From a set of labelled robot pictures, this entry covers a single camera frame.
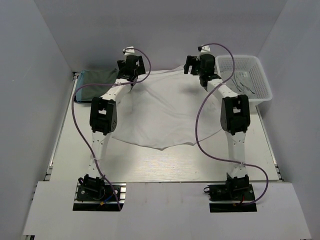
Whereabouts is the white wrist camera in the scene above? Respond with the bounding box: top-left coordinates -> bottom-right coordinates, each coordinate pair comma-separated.
122,46 -> 135,57
196,45 -> 211,61

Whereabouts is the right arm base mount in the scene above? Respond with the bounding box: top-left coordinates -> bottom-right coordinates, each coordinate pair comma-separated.
203,175 -> 257,213

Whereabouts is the folded light blue t-shirt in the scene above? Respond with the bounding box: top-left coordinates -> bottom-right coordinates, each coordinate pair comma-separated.
73,70 -> 85,103

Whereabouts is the white plastic basket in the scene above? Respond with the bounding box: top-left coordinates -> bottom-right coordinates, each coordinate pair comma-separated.
215,55 -> 273,106

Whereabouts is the white t-shirt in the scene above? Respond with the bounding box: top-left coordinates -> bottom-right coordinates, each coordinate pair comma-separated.
112,66 -> 222,150

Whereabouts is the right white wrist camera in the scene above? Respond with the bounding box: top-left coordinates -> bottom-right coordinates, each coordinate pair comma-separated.
196,45 -> 211,61

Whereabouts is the grey t-shirt in basket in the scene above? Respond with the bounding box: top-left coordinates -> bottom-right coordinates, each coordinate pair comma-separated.
226,71 -> 256,98

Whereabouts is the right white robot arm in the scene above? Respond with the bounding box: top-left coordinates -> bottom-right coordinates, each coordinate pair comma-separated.
183,53 -> 251,182

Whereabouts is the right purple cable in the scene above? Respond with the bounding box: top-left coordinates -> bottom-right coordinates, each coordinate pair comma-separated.
195,43 -> 270,207

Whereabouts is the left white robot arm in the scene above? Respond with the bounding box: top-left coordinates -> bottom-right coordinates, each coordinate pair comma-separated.
87,54 -> 146,178

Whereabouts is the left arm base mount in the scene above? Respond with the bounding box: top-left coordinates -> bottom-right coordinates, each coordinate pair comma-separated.
72,174 -> 126,212

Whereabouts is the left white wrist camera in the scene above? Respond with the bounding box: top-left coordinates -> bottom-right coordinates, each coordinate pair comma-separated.
122,46 -> 135,57

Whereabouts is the folded green t-shirt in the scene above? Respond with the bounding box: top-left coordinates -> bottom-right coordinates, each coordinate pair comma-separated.
81,68 -> 118,102

